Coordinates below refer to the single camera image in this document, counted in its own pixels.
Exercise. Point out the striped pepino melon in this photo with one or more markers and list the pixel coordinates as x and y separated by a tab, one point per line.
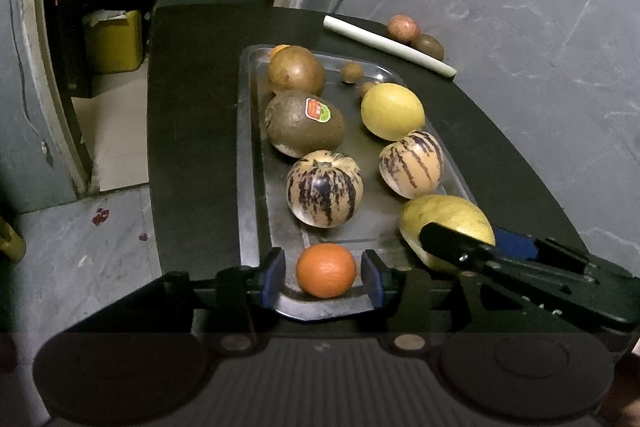
324	189
411	164

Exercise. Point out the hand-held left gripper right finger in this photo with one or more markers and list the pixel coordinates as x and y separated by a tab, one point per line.
372	281

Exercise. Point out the red apple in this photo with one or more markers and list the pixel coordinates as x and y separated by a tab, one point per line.
403	28

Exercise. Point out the yellow-green pear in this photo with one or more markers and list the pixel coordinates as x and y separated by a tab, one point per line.
450	213

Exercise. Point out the yellow plastic object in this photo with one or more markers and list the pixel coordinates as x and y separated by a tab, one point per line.
10	242

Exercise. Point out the yellow box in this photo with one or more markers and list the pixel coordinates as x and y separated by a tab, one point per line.
112	47

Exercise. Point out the large round brown fruit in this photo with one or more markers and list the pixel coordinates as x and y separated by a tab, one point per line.
295	72

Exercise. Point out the round yellow fruit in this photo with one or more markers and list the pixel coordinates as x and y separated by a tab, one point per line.
392	112

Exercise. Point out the plain brown kiwi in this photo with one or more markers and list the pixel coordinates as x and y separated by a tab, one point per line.
429	47

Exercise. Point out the kiwi with red sticker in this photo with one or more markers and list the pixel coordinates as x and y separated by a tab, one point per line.
295	132

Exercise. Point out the small orange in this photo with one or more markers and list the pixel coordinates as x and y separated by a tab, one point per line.
279	50

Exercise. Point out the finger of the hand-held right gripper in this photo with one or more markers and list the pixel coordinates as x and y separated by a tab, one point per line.
515	244
450	244

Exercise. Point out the white rolled tube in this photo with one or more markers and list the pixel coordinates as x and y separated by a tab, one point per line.
370	39

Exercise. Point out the bright orange mandarin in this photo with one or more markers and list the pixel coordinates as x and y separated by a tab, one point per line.
326	270

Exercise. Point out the metal tray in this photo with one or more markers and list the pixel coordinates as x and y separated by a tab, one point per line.
272	207

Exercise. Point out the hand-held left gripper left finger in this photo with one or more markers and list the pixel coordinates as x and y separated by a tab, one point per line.
275	278

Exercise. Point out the small round brown fruit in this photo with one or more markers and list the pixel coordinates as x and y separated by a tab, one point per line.
351	72
366	89

